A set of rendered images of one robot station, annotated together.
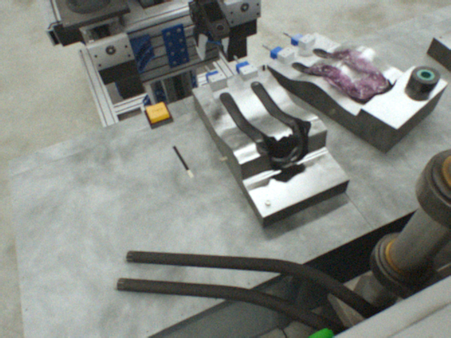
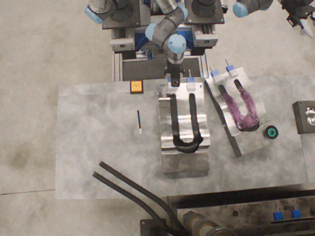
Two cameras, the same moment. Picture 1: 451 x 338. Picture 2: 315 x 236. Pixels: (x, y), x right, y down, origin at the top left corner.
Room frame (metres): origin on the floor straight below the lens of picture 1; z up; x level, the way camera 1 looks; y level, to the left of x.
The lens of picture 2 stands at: (0.34, -0.07, 2.33)
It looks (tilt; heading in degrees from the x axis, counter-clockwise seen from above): 75 degrees down; 15
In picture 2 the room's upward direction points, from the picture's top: straight up
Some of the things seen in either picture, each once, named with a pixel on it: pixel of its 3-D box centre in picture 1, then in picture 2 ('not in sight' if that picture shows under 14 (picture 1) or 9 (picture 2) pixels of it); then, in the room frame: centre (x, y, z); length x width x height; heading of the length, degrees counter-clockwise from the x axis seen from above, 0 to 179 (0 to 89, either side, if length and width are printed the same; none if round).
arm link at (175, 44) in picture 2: not in sight; (176, 46); (0.94, 0.00, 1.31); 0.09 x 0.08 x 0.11; 67
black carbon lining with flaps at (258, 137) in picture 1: (264, 115); (185, 121); (0.73, -0.13, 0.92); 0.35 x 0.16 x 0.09; 18
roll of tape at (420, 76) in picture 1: (423, 79); (270, 132); (0.79, -0.61, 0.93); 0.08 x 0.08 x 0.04
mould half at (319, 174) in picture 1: (263, 131); (183, 126); (0.72, -0.12, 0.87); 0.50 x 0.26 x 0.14; 18
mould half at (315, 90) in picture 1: (348, 79); (241, 109); (0.91, -0.44, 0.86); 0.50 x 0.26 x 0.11; 36
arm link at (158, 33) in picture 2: not in sight; (161, 32); (1.00, 0.09, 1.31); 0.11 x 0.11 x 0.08; 67
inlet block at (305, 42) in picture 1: (296, 39); (229, 67); (1.16, -0.32, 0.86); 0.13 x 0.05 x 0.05; 36
